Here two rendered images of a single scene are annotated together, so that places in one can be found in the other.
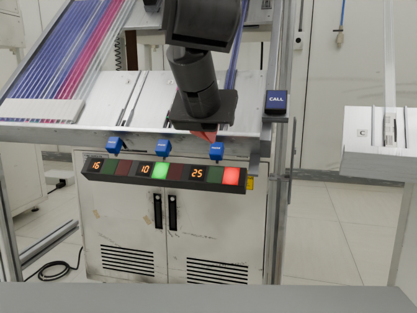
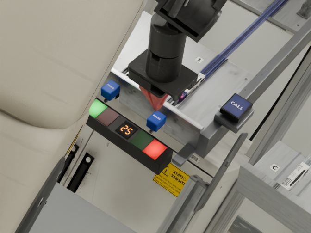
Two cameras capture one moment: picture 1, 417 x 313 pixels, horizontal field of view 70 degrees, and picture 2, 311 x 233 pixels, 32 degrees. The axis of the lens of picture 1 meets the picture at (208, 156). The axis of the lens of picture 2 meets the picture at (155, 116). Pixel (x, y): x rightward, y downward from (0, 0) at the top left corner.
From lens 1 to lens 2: 0.44 m
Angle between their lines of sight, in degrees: 7
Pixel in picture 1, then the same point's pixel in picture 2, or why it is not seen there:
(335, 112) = not seen: outside the picture
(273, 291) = (122, 227)
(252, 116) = (209, 110)
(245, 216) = (156, 226)
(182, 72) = (155, 37)
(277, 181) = (196, 184)
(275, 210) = (178, 211)
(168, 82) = not seen: hidden behind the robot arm
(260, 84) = (239, 86)
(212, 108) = (166, 77)
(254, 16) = (284, 17)
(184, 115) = (142, 70)
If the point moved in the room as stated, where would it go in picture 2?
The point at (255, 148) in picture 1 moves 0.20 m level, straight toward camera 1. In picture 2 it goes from (193, 139) to (160, 149)
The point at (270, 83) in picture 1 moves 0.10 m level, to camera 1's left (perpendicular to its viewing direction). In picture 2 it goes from (247, 90) to (202, 64)
